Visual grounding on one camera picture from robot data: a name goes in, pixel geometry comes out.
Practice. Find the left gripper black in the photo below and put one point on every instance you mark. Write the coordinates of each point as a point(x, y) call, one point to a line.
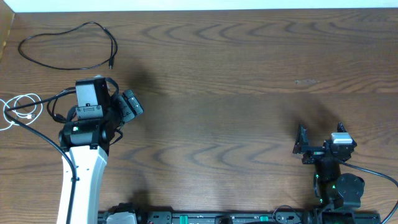
point(129, 112)

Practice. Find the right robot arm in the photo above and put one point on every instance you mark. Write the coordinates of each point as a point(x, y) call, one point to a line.
point(339, 194)

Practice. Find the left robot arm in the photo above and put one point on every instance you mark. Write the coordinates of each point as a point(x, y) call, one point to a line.
point(85, 139)

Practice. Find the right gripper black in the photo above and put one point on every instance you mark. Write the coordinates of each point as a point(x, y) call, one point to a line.
point(314, 154)

